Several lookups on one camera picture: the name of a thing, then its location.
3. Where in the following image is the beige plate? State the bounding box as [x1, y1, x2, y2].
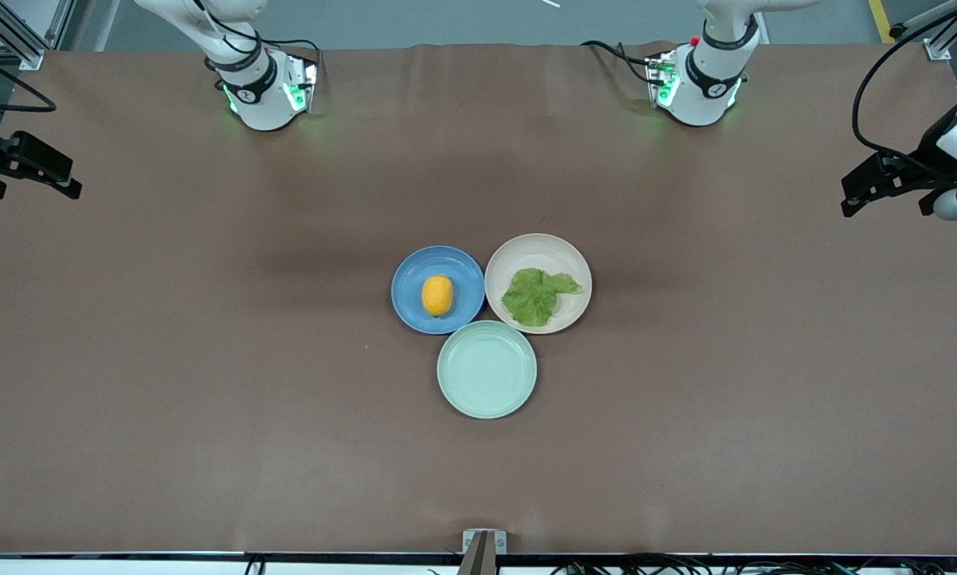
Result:
[484, 233, 593, 335]

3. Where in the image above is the green lettuce leaf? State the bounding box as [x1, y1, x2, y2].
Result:
[501, 268, 585, 327]

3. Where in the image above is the yellow lemon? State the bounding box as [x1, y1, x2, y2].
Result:
[421, 275, 455, 318]

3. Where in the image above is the brown table cover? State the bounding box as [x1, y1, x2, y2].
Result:
[0, 42, 957, 557]

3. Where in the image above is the blue plate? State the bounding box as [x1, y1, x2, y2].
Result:
[391, 245, 486, 335]

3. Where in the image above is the pale green plate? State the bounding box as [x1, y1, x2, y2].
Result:
[437, 320, 538, 420]

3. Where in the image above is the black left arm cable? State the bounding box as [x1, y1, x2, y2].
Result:
[851, 0, 957, 162]

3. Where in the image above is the aluminium frame profile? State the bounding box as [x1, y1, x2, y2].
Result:
[898, 0, 957, 61]
[0, 0, 77, 71]

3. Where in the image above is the black base cable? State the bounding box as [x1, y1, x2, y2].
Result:
[581, 39, 660, 85]
[202, 0, 323, 82]

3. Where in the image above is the grey metal mount bracket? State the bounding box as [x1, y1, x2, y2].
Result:
[456, 529, 508, 575]

